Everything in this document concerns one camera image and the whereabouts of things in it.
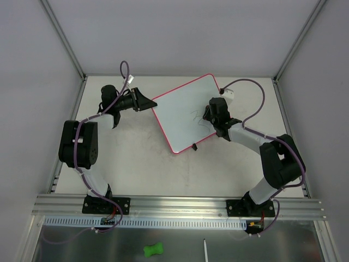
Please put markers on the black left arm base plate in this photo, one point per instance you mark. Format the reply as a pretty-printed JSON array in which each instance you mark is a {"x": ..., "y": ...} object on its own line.
[{"x": 98, "y": 206}]

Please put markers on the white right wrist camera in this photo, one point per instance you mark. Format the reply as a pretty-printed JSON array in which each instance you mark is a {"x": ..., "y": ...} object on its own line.
[{"x": 227, "y": 94}]

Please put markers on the pink framed whiteboard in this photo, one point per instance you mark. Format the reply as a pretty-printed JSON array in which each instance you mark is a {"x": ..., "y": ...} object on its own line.
[{"x": 179, "y": 113}]

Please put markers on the green dog bone toy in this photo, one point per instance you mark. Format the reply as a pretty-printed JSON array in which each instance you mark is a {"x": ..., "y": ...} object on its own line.
[{"x": 155, "y": 249}]

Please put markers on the aluminium mounting rail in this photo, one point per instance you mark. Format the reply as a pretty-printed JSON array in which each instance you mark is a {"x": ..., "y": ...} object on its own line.
[{"x": 303, "y": 209}]

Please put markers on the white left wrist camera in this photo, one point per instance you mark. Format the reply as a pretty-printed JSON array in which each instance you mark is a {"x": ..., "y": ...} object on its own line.
[{"x": 130, "y": 79}]

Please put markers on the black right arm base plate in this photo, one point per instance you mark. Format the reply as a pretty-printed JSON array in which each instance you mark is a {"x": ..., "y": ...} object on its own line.
[{"x": 247, "y": 208}]

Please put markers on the white pen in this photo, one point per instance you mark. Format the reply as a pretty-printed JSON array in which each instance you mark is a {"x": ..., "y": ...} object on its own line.
[{"x": 205, "y": 250}]

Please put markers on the aluminium frame post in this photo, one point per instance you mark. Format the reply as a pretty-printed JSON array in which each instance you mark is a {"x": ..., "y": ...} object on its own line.
[
  {"x": 45, "y": 4},
  {"x": 300, "y": 37}
]

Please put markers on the aluminium frame post left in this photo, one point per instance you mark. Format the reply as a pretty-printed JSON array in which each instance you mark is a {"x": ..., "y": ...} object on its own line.
[{"x": 45, "y": 4}]

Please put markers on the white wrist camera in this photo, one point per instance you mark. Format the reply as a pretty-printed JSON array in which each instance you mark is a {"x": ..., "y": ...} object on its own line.
[
  {"x": 227, "y": 94},
  {"x": 130, "y": 79}
]

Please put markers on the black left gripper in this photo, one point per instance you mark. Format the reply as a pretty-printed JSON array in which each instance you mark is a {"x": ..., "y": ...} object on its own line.
[{"x": 137, "y": 99}]

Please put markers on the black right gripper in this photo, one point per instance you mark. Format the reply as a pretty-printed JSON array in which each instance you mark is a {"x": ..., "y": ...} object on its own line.
[{"x": 209, "y": 115}]

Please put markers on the white slotted cable duct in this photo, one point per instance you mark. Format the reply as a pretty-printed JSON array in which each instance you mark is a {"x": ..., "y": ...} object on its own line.
[{"x": 156, "y": 223}]

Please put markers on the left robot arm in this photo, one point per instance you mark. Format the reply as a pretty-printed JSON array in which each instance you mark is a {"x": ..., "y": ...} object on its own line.
[{"x": 79, "y": 145}]

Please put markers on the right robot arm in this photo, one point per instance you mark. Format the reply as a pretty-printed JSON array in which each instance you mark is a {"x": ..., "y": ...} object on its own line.
[{"x": 282, "y": 164}]

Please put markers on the aluminium frame post right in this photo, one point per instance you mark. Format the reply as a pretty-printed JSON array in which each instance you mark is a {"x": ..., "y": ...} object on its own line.
[{"x": 300, "y": 37}]

